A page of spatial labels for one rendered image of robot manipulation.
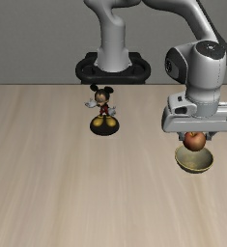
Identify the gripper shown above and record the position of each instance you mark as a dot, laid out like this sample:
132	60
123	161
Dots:
195	122

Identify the red apple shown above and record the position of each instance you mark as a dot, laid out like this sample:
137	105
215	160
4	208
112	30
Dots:
194	141

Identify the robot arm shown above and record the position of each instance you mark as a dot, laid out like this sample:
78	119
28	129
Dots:
113	41

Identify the olive green bowl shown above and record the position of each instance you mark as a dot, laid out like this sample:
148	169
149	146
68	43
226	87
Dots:
193	160

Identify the small toy figure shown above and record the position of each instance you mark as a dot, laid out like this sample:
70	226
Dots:
103	111

